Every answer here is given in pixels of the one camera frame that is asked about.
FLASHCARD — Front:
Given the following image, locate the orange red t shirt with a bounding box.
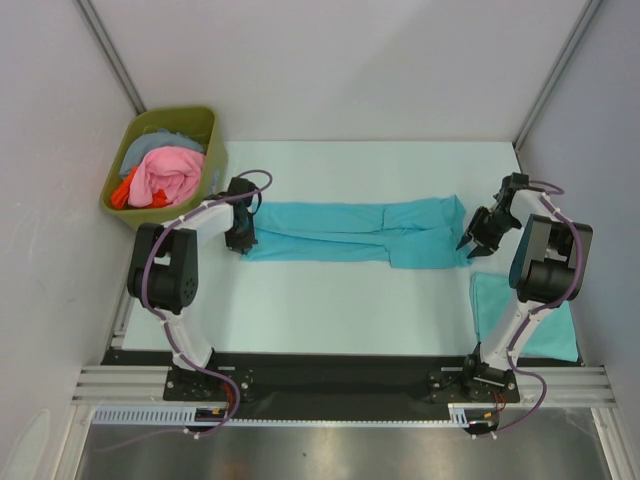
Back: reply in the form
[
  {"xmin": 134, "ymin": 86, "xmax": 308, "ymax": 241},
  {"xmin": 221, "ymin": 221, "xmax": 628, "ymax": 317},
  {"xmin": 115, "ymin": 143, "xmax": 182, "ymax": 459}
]
[{"xmin": 110, "ymin": 167, "xmax": 169, "ymax": 210}]

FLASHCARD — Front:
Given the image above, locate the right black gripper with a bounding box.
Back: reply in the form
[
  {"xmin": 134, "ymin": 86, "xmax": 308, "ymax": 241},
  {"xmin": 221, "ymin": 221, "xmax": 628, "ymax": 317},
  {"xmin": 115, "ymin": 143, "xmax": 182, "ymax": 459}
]
[{"xmin": 458, "ymin": 206, "xmax": 522, "ymax": 258}]

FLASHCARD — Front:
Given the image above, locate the cyan blue t shirt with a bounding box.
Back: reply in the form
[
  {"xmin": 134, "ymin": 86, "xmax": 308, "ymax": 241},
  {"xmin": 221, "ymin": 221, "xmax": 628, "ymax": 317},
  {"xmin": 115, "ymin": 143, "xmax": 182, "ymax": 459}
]
[{"xmin": 246, "ymin": 195, "xmax": 471, "ymax": 270}]

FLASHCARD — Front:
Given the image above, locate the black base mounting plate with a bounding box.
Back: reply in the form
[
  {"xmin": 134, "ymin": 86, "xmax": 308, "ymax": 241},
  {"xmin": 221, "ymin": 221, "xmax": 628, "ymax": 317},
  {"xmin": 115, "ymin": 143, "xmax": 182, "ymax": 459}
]
[{"xmin": 100, "ymin": 349, "xmax": 586, "ymax": 418}]

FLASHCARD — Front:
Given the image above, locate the grey blue t shirt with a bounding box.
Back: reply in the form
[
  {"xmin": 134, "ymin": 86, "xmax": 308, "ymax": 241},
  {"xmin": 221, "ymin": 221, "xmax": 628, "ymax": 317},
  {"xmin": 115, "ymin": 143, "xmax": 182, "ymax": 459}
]
[{"xmin": 119, "ymin": 129, "xmax": 205, "ymax": 179}]

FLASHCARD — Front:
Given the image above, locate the folded teal t shirt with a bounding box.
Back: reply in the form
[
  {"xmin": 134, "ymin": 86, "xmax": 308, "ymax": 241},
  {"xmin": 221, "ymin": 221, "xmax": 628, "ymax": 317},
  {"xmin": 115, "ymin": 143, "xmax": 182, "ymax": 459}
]
[{"xmin": 470, "ymin": 272, "xmax": 579, "ymax": 362}]

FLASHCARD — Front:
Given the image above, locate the pink t shirt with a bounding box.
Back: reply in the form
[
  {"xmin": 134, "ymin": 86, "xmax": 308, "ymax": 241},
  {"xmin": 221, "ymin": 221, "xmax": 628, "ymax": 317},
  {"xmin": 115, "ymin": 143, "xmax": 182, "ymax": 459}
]
[{"xmin": 127, "ymin": 146, "xmax": 205, "ymax": 208}]

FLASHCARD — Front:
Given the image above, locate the white slotted cable duct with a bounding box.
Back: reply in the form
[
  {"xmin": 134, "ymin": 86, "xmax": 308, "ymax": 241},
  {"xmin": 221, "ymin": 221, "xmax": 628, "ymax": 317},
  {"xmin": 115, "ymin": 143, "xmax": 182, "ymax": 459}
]
[{"xmin": 92, "ymin": 404, "xmax": 496, "ymax": 428}]

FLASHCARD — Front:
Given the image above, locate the aluminium extrusion rail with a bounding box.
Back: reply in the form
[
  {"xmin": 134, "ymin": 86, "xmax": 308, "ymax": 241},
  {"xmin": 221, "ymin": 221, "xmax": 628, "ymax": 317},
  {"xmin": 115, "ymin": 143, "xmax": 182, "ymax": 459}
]
[{"xmin": 72, "ymin": 366, "xmax": 169, "ymax": 405}]

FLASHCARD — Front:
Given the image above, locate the olive green plastic bin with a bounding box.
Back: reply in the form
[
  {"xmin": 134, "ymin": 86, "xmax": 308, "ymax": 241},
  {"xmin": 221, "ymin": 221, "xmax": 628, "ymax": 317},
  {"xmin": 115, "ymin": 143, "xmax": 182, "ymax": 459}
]
[{"xmin": 100, "ymin": 105, "xmax": 228, "ymax": 229}]

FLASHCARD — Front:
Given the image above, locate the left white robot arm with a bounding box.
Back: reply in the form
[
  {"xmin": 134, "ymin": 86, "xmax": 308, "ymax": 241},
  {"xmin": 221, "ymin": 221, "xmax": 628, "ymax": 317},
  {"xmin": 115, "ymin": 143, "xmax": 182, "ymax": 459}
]
[{"xmin": 127, "ymin": 169, "xmax": 267, "ymax": 400}]

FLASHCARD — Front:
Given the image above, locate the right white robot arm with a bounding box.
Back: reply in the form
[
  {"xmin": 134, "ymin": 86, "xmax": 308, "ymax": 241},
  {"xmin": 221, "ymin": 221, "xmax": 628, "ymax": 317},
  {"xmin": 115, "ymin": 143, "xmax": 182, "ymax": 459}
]
[{"xmin": 456, "ymin": 173, "xmax": 594, "ymax": 401}]

